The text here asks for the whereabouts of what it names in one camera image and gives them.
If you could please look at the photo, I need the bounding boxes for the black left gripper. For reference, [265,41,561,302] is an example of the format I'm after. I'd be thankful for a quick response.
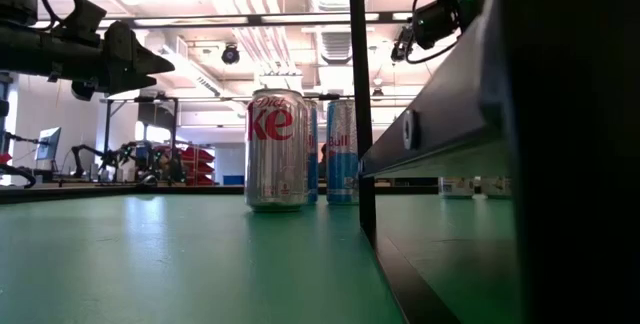
[49,0,176,101]

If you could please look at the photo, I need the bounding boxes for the silver Diet Coke can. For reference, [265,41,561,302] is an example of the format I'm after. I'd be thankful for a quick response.
[243,88,310,214]

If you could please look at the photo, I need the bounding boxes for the black hanging screen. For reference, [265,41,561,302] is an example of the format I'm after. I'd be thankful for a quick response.
[137,102,176,130]

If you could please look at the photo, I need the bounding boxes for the computer monitor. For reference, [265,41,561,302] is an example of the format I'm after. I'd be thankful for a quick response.
[33,126,63,163]

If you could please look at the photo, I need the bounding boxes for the red storage bins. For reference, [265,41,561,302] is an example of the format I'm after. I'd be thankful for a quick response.
[182,144,217,187]

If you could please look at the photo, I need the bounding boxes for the green table mat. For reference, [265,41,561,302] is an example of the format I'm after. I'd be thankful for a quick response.
[0,192,521,324]

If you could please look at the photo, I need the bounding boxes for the light wooden board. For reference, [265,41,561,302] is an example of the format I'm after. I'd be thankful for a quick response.
[348,0,640,324]

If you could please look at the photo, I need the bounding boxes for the white ventilation duct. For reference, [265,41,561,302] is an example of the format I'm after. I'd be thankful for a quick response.
[144,33,259,118]

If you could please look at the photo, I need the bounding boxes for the black background table frame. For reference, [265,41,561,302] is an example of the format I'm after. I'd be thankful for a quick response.
[98,94,180,185]

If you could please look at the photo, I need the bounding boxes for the black ceiling camera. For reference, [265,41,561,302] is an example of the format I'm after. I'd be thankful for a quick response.
[390,26,416,64]
[221,43,241,66]

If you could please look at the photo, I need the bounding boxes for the black metal table frame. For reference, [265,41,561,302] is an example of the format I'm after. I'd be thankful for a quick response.
[0,183,441,206]

